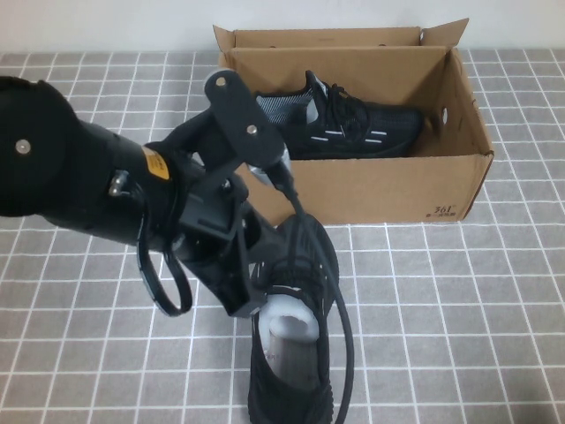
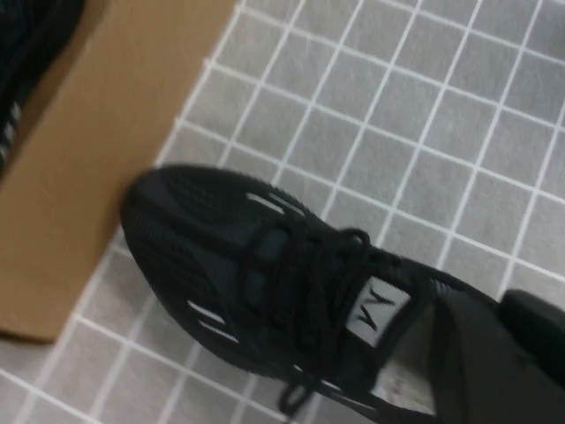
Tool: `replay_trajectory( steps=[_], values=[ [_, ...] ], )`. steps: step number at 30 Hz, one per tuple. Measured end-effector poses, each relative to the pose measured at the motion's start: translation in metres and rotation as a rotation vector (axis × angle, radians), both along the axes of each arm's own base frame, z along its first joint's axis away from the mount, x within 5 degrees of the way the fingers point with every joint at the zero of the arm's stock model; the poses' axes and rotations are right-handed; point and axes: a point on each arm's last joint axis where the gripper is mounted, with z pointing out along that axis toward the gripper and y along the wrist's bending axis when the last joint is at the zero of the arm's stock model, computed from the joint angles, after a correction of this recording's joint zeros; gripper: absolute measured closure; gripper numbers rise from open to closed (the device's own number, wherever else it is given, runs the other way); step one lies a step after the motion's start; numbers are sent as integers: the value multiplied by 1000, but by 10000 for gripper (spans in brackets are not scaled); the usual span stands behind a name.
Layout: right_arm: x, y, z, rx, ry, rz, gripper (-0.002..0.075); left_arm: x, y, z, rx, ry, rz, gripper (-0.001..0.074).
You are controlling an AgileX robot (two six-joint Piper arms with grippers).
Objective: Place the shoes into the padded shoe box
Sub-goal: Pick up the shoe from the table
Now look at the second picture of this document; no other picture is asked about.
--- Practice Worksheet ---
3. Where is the grey checked table cloth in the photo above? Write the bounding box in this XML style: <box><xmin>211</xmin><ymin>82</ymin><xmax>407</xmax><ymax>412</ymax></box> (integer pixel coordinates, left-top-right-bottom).
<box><xmin>0</xmin><ymin>0</ymin><xmax>565</xmax><ymax>424</ymax></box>

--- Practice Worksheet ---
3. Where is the black knit sneaker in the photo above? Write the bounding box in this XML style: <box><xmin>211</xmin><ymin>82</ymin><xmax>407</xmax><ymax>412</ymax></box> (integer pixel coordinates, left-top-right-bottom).
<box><xmin>0</xmin><ymin>0</ymin><xmax>87</xmax><ymax>178</ymax></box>
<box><xmin>119</xmin><ymin>163</ymin><xmax>509</xmax><ymax>424</ymax></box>

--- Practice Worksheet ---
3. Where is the brown cardboard shoe box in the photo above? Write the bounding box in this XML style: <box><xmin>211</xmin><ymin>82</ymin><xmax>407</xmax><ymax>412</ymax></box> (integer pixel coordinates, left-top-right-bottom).
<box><xmin>0</xmin><ymin>0</ymin><xmax>242</xmax><ymax>344</ymax></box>

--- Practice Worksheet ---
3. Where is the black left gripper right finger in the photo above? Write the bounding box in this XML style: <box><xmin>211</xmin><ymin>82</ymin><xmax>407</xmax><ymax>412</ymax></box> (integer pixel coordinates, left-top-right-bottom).
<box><xmin>501</xmin><ymin>288</ymin><xmax>565</xmax><ymax>354</ymax></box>

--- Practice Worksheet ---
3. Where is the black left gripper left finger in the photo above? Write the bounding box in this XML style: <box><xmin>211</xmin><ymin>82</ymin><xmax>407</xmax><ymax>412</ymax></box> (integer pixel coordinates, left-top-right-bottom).
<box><xmin>422</xmin><ymin>303</ymin><xmax>565</xmax><ymax>424</ymax></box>

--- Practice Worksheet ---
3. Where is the white paper shoe stuffing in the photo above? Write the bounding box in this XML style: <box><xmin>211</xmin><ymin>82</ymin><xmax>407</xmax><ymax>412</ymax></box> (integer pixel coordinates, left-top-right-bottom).
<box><xmin>379</xmin><ymin>348</ymin><xmax>439</xmax><ymax>417</ymax></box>

